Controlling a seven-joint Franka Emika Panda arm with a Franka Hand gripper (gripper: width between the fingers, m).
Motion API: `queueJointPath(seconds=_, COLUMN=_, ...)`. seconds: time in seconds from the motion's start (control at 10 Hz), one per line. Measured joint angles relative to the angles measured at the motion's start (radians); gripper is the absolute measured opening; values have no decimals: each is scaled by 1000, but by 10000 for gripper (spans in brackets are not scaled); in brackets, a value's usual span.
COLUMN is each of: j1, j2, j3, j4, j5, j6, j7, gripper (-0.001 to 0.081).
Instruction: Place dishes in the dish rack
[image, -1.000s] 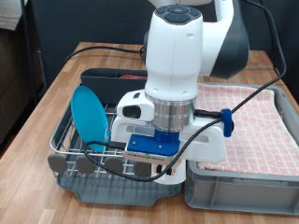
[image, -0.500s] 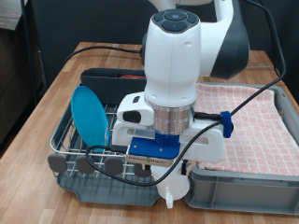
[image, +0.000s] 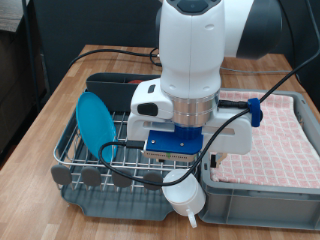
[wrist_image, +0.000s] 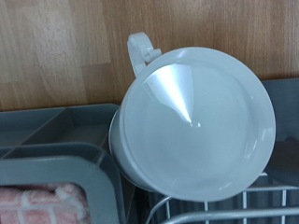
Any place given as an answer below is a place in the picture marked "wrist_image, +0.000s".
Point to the white mug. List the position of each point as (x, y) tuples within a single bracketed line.
[(193, 130)]

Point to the grey plastic crate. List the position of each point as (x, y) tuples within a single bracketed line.
[(62, 171)]

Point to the dark grey cutlery holder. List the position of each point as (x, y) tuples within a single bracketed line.
[(285, 105)]

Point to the pink checkered cloth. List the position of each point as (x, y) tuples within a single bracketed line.
[(40, 203)]

